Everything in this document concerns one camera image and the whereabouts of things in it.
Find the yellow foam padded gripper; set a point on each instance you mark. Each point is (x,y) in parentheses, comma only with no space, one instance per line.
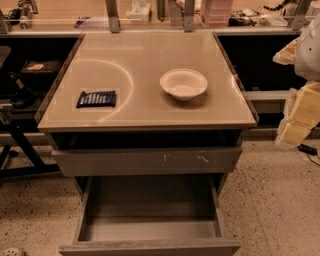
(309,55)

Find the grey drawer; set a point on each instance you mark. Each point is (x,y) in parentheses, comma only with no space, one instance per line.
(163,215)
(148,152)

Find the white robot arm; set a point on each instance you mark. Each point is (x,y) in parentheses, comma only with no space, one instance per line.
(302,106)

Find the grey top drawer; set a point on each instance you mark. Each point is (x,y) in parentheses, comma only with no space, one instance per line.
(148,152)

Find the white paper bowl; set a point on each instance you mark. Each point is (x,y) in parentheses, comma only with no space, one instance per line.
(183,84)

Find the pink plastic crate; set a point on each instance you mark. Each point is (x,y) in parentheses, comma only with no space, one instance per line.
(215,13)

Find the grey cabinet with beige top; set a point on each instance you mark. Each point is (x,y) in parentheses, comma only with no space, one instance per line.
(131,65)

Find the white box on shelf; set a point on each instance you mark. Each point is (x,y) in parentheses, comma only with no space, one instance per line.
(140,11)

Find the dark blue snack packet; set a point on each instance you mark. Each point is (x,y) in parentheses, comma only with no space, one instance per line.
(96,99)

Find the dark box with label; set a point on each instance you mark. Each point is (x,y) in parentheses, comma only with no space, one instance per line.
(41,69)

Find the white shoe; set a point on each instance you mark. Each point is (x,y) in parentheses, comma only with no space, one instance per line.
(12,252)

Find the black power adapter with cable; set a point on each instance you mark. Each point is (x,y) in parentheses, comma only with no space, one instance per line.
(309,151)

